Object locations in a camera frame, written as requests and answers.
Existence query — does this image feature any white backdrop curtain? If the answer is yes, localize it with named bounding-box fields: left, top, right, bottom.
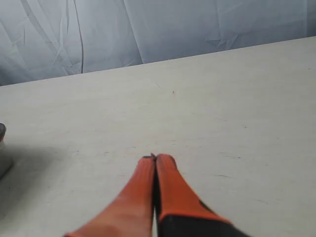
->
left=0, top=0, right=316, bottom=85

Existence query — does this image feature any steel lunch box tray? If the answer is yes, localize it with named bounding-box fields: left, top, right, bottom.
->
left=0, top=123, right=13, bottom=178

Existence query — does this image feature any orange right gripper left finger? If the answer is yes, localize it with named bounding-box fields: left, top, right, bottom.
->
left=65, top=156, right=155, bottom=237

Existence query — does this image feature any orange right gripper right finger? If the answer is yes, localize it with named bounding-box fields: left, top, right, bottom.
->
left=155, top=154, right=243, bottom=237

